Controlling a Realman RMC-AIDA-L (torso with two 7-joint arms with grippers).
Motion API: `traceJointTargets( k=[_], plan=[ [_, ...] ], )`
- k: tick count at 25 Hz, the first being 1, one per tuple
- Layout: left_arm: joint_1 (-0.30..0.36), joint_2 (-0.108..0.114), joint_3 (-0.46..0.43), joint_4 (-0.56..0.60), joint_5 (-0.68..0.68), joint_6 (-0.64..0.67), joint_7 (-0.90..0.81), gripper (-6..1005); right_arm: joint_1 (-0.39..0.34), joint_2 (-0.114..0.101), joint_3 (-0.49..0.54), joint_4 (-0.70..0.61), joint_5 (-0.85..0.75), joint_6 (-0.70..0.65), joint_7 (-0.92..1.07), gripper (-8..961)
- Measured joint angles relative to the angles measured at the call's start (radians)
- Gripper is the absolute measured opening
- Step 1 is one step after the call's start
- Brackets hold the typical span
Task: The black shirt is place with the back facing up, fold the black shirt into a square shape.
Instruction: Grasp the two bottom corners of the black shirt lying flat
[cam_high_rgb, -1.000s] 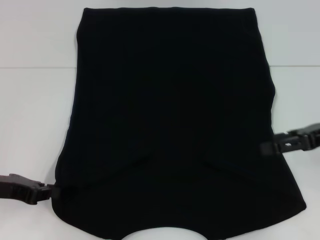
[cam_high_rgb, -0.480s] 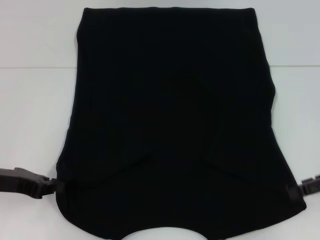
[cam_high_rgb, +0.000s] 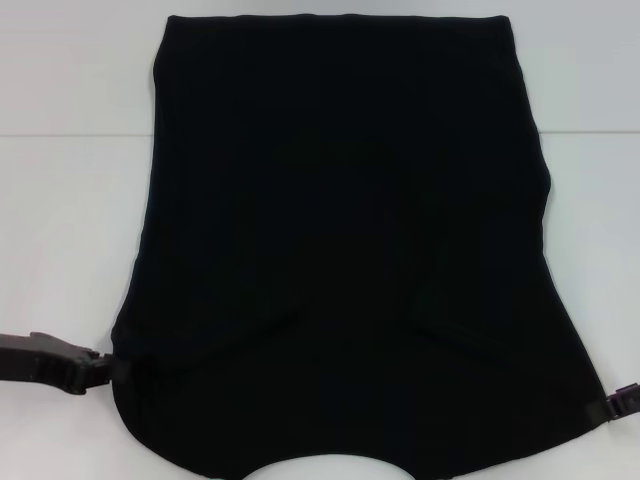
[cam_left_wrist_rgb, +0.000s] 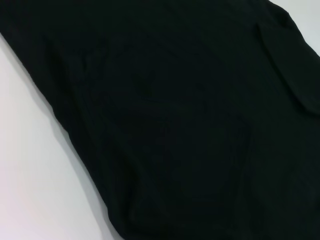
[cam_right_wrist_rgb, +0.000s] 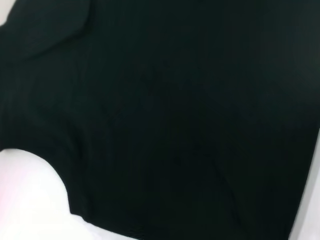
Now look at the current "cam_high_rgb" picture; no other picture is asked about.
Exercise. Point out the black shirt with FREE print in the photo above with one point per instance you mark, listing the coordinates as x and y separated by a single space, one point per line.
350 225

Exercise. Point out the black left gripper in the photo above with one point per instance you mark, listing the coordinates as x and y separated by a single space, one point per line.
40 360

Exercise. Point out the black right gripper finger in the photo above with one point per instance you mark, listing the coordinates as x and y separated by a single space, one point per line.
617 407

